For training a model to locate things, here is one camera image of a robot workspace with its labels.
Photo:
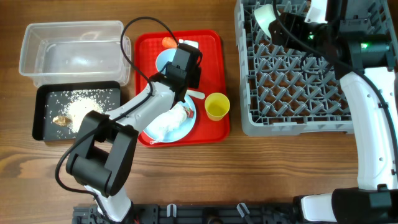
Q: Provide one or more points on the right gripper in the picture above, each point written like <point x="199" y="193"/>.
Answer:
<point x="280" y="28"/>

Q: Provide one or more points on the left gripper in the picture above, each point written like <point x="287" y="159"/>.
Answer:
<point x="194" y="82"/>

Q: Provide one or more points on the green bowl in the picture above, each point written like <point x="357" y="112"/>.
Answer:
<point x="264" y="16"/>

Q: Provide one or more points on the light blue bowl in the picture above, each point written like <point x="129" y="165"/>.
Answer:
<point x="163" y="58"/>

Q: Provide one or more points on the white tissue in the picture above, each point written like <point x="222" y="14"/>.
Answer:
<point x="167" y="122"/>

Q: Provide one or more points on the white rice leftovers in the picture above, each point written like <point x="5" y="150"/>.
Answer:
<point x="76" y="104"/>

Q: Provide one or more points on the walnut shell scraps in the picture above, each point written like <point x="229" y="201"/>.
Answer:
<point x="62" y="120"/>

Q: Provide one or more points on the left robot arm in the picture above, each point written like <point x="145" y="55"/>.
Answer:
<point x="101" y="157"/>

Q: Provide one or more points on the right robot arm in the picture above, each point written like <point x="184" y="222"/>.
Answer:
<point x="363" y="60"/>

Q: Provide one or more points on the grey dishwasher rack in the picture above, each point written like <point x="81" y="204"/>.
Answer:
<point x="282" y="92"/>

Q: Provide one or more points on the white plastic spoon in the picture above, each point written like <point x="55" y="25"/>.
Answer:
<point x="196" y="94"/>

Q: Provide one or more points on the light blue plate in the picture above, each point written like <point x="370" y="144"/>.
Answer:
<point x="183" y="130"/>

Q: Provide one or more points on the yellow plastic cup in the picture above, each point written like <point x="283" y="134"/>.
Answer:
<point x="217" y="106"/>

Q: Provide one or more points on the red snack wrapper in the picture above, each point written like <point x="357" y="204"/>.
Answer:
<point x="189" y="112"/>

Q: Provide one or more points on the orange carrot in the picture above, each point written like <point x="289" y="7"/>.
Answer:
<point x="169" y="43"/>

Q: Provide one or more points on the red serving tray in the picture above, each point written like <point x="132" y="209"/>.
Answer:
<point x="212" y="80"/>

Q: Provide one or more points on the clear plastic storage bin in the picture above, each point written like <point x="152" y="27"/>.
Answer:
<point x="75" y="52"/>

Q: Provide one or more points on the black plastic tray bin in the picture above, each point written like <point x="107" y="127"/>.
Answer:
<point x="41" y="130"/>

